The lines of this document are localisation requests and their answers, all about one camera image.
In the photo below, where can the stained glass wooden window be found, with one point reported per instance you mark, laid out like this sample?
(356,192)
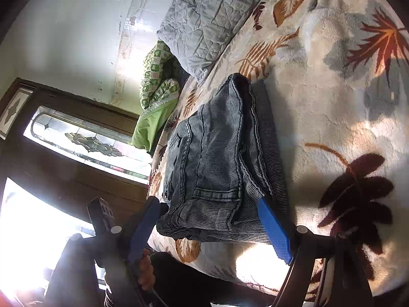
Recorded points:
(67,150)

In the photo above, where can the grey denim pants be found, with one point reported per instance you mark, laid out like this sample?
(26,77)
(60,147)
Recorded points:
(221,161)

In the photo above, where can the green white patterned quilt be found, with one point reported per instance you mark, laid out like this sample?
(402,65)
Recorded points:
(159,93)

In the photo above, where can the beige leaf-pattern blanket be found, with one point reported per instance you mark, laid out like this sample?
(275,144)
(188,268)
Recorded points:
(336,73)

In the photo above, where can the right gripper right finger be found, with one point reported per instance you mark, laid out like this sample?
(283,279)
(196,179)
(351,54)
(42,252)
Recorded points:
(285,237)

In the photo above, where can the grey quilted pillow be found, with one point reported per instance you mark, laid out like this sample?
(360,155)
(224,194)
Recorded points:
(198,31)

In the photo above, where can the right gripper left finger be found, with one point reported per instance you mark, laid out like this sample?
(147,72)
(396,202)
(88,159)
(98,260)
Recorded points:
(138,229)

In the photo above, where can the person's left hand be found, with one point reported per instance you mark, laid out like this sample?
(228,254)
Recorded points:
(144,271)

